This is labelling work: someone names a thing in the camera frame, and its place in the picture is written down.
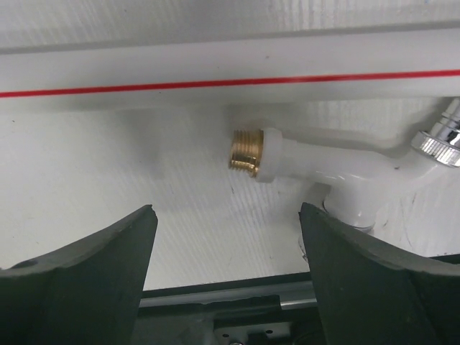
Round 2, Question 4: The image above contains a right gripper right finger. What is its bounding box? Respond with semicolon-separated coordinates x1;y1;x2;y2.
299;203;459;344

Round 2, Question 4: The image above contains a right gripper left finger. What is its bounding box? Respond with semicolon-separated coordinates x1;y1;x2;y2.
1;205;158;344

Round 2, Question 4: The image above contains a white water faucet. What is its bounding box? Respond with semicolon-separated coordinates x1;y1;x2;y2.
229;98;459;231

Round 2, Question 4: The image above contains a white PVC pipe frame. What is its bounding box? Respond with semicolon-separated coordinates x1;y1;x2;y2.
1;29;459;111

